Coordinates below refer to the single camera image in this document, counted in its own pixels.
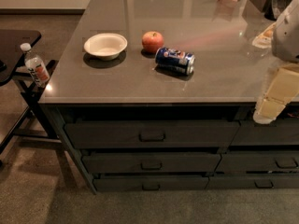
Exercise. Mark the blue soda can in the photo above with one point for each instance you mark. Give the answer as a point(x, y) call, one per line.
point(175, 60)

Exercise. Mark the white paper bowl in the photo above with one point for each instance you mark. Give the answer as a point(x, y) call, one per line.
point(105, 46)

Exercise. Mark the dark metal container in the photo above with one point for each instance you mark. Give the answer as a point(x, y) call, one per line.
point(277, 3)

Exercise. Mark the dark side table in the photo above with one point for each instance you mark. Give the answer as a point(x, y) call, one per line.
point(11, 58)

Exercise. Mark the glass jar with snacks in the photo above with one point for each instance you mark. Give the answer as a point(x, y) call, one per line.
point(263, 40)

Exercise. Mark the red apple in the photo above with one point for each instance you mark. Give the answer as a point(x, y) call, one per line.
point(151, 41)

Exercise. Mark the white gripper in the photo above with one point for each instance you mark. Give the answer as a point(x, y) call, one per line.
point(288, 36)

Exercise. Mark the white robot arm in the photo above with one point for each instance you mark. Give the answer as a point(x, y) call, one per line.
point(285, 42)

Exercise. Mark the drawer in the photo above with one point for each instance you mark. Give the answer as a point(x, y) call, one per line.
point(172, 162)
point(151, 133)
point(258, 161)
point(279, 132)
point(150, 183)
point(279, 181)

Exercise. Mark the clear plastic water bottle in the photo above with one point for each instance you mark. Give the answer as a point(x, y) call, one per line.
point(35, 66)

